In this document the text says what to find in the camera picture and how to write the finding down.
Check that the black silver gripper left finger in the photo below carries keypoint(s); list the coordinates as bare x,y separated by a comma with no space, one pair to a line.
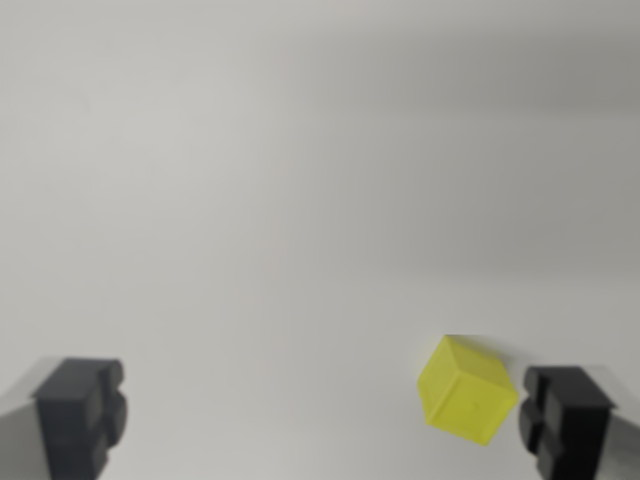
75,420

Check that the black silver gripper right finger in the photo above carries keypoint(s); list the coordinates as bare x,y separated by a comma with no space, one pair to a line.
570,425

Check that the yellow cube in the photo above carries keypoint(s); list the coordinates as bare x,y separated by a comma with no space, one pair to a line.
467,395

